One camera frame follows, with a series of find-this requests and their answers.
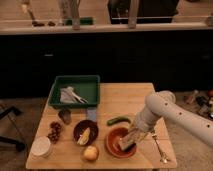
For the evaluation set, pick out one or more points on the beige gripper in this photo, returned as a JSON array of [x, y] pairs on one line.
[[136, 135]]

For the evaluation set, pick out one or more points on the red bowl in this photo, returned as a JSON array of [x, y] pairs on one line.
[[112, 146]]

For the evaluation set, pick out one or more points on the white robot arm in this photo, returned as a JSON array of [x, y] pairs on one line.
[[163, 104]]

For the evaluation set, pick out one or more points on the dark brown bowl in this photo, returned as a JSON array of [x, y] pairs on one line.
[[81, 127]]

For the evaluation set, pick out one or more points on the green cucumber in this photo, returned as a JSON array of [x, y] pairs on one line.
[[118, 120]]

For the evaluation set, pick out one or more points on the silver fork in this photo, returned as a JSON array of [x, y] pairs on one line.
[[163, 156]]

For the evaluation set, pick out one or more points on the grey blue sponge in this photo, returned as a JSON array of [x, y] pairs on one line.
[[91, 114]]

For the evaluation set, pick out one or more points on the yellow apple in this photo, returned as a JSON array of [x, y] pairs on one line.
[[91, 153]]

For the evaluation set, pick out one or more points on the banana slice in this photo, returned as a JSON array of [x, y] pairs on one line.
[[83, 139]]

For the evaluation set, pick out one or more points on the green plastic tray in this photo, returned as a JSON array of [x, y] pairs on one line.
[[86, 86]]

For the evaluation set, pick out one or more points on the clutter pile on floor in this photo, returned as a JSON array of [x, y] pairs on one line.
[[205, 104]]

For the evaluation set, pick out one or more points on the small metal cup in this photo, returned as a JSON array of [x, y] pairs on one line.
[[65, 116]]

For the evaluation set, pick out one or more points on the white plastic fork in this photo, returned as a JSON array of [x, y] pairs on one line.
[[80, 99]]

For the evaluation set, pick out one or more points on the grey cloth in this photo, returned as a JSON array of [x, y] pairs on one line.
[[66, 95]]

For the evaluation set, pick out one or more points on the black chair base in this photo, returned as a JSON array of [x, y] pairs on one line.
[[5, 112]]

